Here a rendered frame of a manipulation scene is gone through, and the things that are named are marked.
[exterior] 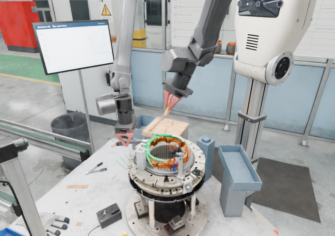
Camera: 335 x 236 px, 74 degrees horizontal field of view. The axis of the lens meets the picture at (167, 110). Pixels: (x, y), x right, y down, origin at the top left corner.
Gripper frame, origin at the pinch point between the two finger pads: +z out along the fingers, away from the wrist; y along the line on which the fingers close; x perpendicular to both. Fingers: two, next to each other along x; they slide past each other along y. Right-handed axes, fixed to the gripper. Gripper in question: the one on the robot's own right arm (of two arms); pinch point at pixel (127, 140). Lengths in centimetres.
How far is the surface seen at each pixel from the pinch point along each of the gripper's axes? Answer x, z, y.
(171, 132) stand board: 16.6, 10.3, -24.7
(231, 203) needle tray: 45, 30, 2
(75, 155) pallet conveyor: -52, 45, -45
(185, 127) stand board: 23.6, 10.3, -30.5
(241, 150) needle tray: 50, 12, -14
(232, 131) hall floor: 94, 117, -205
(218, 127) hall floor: 76, 117, -217
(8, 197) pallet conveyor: -67, 41, -2
